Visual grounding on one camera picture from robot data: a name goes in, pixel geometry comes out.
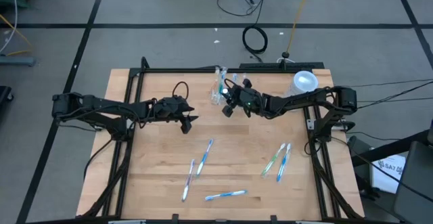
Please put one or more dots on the blue white toothbrush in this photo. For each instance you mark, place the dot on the blue white toothbrush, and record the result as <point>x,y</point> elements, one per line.
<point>204,157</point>
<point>235,78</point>
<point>283,163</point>
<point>226,194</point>

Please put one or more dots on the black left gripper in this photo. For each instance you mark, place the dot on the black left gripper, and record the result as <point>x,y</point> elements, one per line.
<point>169,108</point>

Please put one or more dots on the green white toothbrush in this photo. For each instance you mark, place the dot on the green white toothbrush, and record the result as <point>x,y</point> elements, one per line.
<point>222,82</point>
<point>272,160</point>

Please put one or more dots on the white printed box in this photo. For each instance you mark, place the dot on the white printed box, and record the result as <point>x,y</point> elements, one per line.
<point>385,180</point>

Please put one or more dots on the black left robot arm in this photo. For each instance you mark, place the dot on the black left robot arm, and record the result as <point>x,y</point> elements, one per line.
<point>101,104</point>

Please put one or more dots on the silver mounting bracket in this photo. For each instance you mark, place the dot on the silver mounting bracket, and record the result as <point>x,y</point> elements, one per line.
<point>310,124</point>

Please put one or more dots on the black aluminium table frame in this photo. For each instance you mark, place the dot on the black aluminium table frame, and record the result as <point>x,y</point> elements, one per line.
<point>169,70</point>

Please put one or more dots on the purple white toothbrush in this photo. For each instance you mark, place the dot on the purple white toothbrush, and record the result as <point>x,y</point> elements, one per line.
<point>188,180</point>

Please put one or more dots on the grey desk foot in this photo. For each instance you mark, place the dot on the grey desk foot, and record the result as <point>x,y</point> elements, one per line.
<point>17,61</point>

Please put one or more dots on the black foot pedal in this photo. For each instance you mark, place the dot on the black foot pedal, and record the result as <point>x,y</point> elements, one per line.
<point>358,146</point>

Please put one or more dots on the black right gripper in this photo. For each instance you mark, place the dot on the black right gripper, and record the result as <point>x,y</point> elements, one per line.
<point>248,100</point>

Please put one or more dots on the black stand bar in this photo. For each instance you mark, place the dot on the black stand bar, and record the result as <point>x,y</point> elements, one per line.
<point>389,148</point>

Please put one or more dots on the black caster base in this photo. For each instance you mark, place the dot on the black caster base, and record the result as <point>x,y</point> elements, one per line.
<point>4,97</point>

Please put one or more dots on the white plastic cup stack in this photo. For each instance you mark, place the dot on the white plastic cup stack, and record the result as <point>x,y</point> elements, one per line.
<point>305,82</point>

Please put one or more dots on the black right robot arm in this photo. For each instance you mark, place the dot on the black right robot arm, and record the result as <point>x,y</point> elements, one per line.
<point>304,100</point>

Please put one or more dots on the dark grey chair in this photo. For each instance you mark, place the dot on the dark grey chair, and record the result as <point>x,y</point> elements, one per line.
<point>416,183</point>

